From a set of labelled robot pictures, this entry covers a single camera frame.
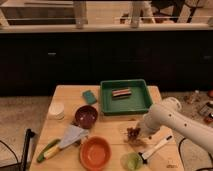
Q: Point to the yellow corn cob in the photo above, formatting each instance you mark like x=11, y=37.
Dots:
x=52, y=152

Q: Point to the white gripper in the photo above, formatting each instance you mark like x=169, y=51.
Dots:
x=144, y=132

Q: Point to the green cucumber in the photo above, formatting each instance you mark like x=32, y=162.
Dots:
x=41, y=157

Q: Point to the dark red bowl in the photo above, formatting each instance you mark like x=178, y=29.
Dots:
x=86, y=116

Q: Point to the grey blue cloth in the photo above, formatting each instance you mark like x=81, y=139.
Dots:
x=72, y=134

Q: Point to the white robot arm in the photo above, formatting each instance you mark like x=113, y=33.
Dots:
x=167, y=113

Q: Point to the dark red grape bunch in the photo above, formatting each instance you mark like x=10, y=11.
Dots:
x=132, y=133

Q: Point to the striped block in tray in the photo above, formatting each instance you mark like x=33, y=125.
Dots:
x=121, y=93

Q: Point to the white handled brush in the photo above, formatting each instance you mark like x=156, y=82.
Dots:
x=147, y=154

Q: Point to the green plastic tray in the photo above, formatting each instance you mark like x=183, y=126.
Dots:
x=137, y=102

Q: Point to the orange bowl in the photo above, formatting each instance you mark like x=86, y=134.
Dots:
x=95, y=153

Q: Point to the teal sponge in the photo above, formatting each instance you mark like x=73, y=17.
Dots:
x=89, y=97

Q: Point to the black stand left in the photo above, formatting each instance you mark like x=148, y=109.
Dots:
x=23, y=163

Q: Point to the green round lid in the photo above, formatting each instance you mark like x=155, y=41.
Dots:
x=131, y=161

